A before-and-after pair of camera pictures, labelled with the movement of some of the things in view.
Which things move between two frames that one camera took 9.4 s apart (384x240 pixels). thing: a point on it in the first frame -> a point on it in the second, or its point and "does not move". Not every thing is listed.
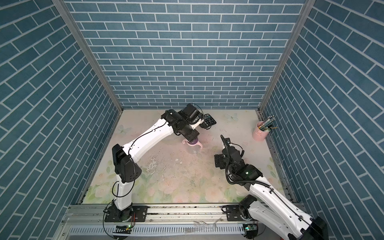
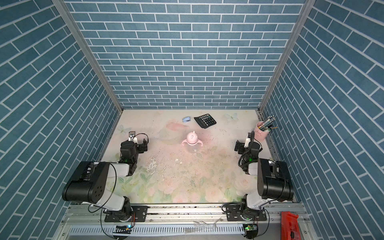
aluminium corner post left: (62, 6) does not move
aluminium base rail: (157, 215) does not move
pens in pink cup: (266, 125) does not move
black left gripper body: (190, 134) -> (140, 149)
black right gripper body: (220, 158) -> (242, 149)
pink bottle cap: (193, 142) does not move
